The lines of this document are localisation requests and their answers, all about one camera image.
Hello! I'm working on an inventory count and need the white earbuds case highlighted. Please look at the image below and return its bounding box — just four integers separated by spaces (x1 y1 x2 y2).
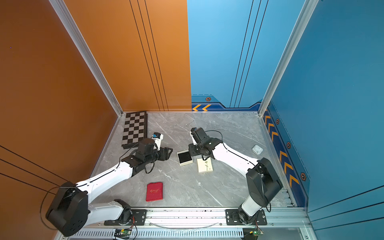
252 145 264 155

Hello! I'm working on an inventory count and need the cream jewelry box base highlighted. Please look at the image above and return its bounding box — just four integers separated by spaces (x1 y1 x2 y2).
177 150 193 166

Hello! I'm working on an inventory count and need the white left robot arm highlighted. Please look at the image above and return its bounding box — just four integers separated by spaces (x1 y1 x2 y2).
45 138 173 237

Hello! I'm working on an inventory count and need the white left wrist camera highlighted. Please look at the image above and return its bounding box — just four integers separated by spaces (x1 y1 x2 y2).
152 132 164 151

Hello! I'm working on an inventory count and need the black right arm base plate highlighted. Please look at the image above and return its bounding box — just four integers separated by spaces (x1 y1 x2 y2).
225 209 268 226

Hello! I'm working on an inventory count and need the silver aluminium corner post left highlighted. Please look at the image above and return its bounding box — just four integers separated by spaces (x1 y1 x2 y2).
49 0 124 117

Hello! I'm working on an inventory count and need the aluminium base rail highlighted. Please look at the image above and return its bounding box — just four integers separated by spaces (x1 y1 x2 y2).
70 207 317 240

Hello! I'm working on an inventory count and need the black and silver chessboard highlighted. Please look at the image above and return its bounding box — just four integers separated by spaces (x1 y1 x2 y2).
122 111 148 149

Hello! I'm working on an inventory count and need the cream booklet with flower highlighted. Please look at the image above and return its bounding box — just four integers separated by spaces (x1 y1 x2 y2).
197 158 213 173

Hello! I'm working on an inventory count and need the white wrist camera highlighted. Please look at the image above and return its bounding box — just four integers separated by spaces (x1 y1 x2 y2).
152 132 164 151
190 128 200 145

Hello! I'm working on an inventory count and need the right green circuit board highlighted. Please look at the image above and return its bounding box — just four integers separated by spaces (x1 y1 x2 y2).
241 228 264 240

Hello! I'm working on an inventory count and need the silver aluminium corner post right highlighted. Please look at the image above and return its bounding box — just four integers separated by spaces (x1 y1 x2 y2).
258 0 319 117

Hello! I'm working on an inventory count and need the green circuit board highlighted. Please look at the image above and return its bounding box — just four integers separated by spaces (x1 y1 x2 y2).
113 229 133 240
241 228 264 240

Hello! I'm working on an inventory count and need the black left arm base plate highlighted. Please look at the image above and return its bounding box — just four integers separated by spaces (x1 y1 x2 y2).
104 209 147 227

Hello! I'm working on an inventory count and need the left green circuit board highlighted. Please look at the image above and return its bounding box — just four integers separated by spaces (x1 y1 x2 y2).
113 229 133 240

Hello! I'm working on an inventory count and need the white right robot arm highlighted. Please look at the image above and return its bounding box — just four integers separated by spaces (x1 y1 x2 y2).
189 128 283 225

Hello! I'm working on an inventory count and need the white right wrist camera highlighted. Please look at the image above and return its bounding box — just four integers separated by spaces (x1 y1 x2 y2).
190 128 200 145

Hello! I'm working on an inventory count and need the silver aluminium corner post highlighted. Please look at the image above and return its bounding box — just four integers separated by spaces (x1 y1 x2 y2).
258 0 319 117
49 0 124 117

